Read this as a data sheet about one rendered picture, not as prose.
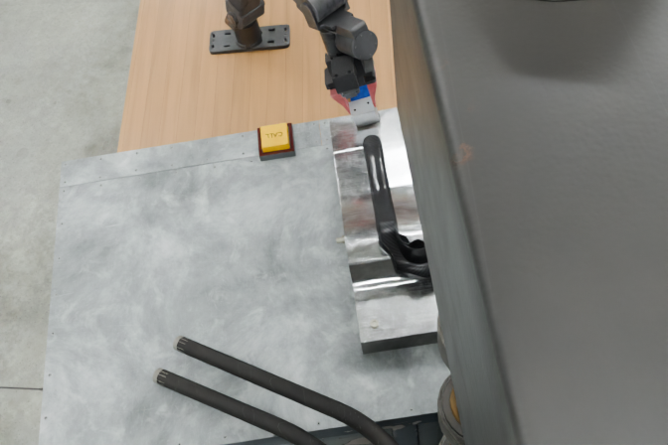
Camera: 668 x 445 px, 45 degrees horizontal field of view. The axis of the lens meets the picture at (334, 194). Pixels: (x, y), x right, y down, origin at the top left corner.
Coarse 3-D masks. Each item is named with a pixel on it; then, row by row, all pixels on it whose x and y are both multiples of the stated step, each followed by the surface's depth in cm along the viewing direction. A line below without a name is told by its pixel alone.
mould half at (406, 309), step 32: (352, 128) 169; (384, 128) 168; (352, 160) 165; (352, 192) 162; (352, 224) 153; (416, 224) 150; (352, 256) 148; (384, 256) 148; (384, 288) 152; (416, 288) 151; (384, 320) 149; (416, 320) 148
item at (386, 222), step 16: (368, 144) 167; (368, 160) 165; (384, 160) 164; (368, 176) 163; (384, 176) 163; (384, 192) 161; (384, 208) 157; (384, 224) 153; (384, 240) 152; (400, 240) 149; (416, 240) 146; (400, 256) 153; (416, 256) 150; (400, 272) 150; (416, 272) 152
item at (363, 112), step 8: (360, 88) 168; (360, 96) 167; (368, 96) 165; (352, 104) 166; (360, 104) 165; (368, 104) 165; (352, 112) 165; (360, 112) 164; (368, 112) 164; (376, 112) 166; (360, 120) 167; (368, 120) 167; (376, 120) 168
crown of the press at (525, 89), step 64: (448, 0) 33; (512, 0) 33; (576, 0) 32; (640, 0) 32; (448, 64) 31; (512, 64) 31; (576, 64) 31; (640, 64) 30; (448, 128) 30; (512, 128) 29; (576, 128) 29; (640, 128) 29; (448, 192) 31; (512, 192) 28; (576, 192) 28; (640, 192) 27; (448, 256) 35; (512, 256) 27; (576, 256) 26; (640, 256) 26; (448, 320) 40; (512, 320) 26; (576, 320) 25; (640, 320) 25; (512, 384) 25; (576, 384) 24; (640, 384) 24
